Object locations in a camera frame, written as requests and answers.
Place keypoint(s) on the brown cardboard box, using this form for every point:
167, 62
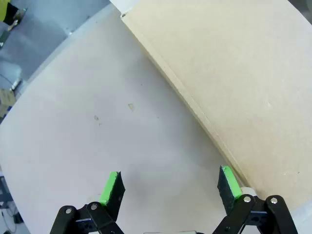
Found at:
231, 73

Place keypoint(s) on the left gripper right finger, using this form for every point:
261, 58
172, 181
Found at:
229, 192

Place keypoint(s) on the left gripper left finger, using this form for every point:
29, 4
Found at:
113, 195

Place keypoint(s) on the person in yellow apron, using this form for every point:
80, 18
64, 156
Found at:
5, 9

